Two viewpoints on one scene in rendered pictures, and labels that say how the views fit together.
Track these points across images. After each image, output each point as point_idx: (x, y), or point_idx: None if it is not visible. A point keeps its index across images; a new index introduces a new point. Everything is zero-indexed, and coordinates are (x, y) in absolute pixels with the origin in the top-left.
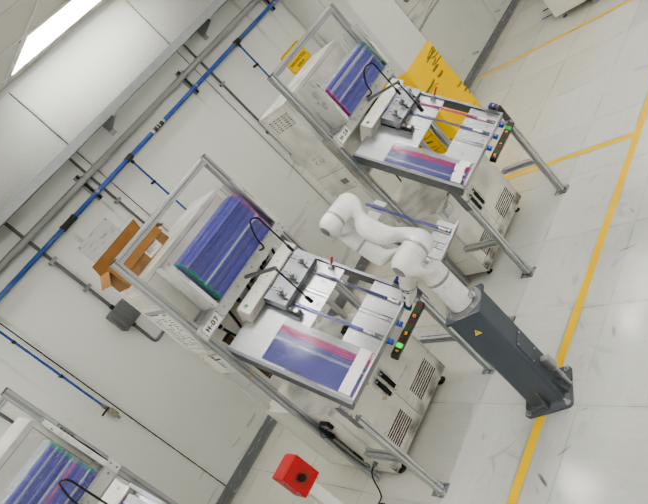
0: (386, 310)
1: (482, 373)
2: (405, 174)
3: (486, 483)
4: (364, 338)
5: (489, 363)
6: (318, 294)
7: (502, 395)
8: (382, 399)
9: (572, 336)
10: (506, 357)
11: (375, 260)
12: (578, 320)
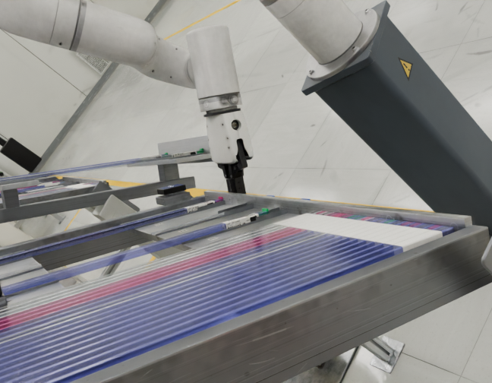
0: (211, 213)
1: (391, 369)
2: None
3: None
4: (248, 229)
5: (451, 150)
6: (3, 279)
7: (467, 319)
8: None
9: (412, 208)
10: (457, 118)
11: (137, 26)
12: (389, 205)
